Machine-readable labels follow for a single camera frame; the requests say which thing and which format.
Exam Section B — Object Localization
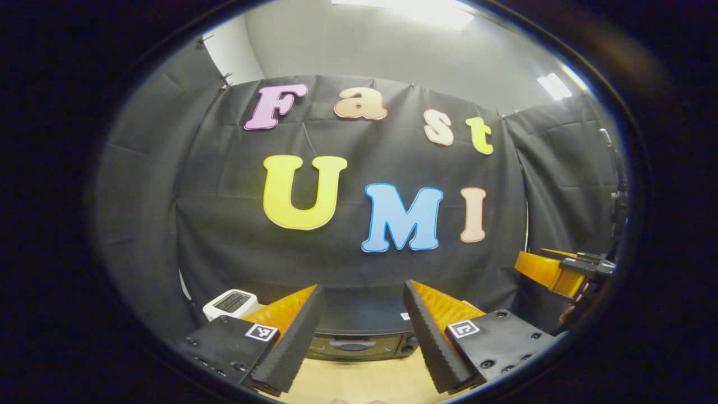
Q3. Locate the black electric oven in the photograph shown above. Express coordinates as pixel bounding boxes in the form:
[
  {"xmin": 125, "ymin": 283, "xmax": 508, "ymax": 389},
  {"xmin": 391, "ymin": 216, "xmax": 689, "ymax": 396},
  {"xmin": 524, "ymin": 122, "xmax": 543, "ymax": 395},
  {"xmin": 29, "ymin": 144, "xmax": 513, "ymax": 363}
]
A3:
[{"xmin": 305, "ymin": 286, "xmax": 422, "ymax": 362}]

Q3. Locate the white toaster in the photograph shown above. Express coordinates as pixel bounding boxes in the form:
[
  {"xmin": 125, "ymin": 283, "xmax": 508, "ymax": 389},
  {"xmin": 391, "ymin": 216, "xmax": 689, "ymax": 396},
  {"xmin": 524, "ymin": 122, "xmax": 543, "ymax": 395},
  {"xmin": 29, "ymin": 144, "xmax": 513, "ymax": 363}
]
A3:
[{"xmin": 201, "ymin": 288, "xmax": 260, "ymax": 322}]

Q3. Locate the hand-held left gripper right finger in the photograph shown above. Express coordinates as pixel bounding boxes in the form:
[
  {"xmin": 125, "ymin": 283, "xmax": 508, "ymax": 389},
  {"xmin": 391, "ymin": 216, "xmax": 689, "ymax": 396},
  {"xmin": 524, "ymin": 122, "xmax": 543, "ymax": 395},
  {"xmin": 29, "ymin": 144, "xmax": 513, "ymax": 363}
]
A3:
[{"xmin": 402, "ymin": 278, "xmax": 558, "ymax": 394}]

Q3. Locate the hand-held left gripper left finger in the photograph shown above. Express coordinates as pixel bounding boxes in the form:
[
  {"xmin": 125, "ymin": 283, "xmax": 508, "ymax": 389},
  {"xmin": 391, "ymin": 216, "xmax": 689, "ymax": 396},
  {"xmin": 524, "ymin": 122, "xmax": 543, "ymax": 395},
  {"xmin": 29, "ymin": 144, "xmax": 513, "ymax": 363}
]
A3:
[{"xmin": 173, "ymin": 283, "xmax": 328, "ymax": 394}]

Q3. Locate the small ceiling light panel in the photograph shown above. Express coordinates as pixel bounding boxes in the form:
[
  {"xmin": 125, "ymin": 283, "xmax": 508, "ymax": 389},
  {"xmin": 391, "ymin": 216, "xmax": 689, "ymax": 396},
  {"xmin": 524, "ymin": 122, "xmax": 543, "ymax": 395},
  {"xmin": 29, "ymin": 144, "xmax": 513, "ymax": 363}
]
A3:
[{"xmin": 536, "ymin": 72, "xmax": 574, "ymax": 102}]

